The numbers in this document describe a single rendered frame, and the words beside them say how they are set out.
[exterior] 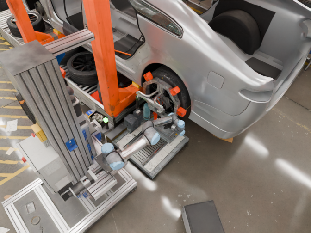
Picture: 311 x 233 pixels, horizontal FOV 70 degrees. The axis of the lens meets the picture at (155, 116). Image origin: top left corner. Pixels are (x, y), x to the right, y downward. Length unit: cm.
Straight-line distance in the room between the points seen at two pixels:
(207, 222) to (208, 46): 179
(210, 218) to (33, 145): 189
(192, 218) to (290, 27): 275
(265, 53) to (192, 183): 225
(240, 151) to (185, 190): 108
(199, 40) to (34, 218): 252
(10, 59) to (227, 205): 274
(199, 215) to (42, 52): 214
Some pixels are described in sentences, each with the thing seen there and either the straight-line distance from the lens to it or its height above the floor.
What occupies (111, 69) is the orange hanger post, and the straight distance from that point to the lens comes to 252.
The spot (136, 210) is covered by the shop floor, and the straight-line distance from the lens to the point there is 296.
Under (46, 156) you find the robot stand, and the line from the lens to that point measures 199.
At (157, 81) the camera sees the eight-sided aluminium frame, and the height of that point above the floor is 112.
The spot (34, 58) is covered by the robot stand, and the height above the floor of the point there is 203.
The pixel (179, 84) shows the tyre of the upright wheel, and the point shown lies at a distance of 258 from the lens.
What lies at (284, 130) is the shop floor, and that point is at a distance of 421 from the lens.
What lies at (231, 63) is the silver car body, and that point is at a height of 167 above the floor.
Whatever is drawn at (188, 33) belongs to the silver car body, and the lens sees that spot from 223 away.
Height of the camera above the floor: 284
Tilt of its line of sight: 51 degrees down
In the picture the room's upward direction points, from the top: 5 degrees clockwise
